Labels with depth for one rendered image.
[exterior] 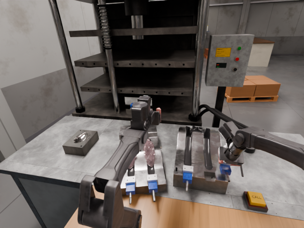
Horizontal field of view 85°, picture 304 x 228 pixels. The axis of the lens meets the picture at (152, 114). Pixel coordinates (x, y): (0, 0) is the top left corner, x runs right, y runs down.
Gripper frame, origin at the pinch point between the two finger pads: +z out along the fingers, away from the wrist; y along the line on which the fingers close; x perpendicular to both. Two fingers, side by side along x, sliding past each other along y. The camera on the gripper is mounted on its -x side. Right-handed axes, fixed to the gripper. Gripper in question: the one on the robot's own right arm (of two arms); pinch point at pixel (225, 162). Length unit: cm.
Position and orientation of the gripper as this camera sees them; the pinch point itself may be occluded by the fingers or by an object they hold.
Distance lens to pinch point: 92.7
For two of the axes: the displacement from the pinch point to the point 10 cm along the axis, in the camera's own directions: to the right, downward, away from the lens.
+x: -2.0, 7.7, -6.1
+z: 0.3, 6.2, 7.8
